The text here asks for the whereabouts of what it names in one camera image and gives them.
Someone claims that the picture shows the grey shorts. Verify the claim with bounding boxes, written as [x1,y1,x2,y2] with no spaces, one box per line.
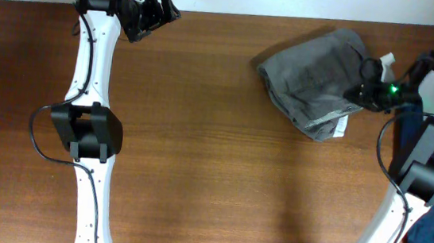
[257,29,370,142]

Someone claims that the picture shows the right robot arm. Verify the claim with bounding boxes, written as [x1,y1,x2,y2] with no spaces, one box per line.
[343,50,434,243]

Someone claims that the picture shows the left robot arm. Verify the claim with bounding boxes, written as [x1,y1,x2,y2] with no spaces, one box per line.
[50,0,181,243]

